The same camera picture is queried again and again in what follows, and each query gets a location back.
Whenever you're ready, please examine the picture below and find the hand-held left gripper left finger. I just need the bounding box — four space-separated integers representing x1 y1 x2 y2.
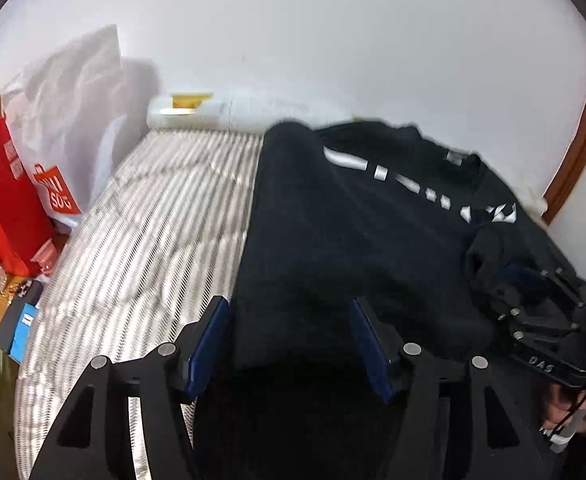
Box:
29 296 232 480

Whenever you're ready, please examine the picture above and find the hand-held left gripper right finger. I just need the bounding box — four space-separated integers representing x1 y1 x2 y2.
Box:
348 296 556 480

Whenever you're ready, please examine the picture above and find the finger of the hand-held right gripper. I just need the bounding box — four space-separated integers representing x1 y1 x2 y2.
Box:
493 260 585 317
493 307 586 347

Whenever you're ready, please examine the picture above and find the black t-shirt with white print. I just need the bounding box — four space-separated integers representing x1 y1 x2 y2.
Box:
193 119 581 480

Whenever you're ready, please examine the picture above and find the person's right hand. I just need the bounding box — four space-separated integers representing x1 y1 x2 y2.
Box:
543 385 586 438

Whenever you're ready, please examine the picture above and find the striped grey white mattress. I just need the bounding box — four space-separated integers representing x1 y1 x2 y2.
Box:
17 129 266 480

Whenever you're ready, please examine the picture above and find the pink plastic container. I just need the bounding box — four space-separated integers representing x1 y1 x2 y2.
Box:
29 239 70 277

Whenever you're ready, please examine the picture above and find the black box blue label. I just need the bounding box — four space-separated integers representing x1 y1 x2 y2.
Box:
0 280 44 365

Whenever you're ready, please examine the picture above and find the rolled plastic sheet yellow print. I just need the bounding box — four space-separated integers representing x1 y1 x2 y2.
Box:
146 91 359 135

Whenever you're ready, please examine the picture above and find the red paper bag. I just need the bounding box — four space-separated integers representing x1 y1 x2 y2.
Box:
0 91 56 277

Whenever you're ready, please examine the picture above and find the white shopping bag red logo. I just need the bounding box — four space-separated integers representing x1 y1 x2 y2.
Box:
0 24 146 233

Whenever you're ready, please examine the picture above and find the brown wooden door frame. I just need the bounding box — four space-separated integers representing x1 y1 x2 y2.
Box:
542 35 586 226

